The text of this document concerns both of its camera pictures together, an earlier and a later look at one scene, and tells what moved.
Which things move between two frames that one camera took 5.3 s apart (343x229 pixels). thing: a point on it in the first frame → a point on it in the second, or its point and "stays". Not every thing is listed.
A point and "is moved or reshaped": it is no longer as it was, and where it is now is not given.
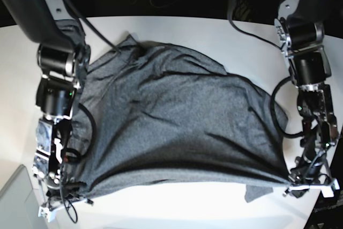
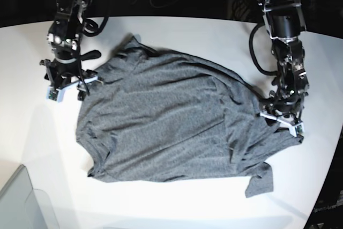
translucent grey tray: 19,207 stays
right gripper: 312,172 → 284,106
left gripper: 61,187 → 65,69
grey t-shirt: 157,113 is moved or reshaped
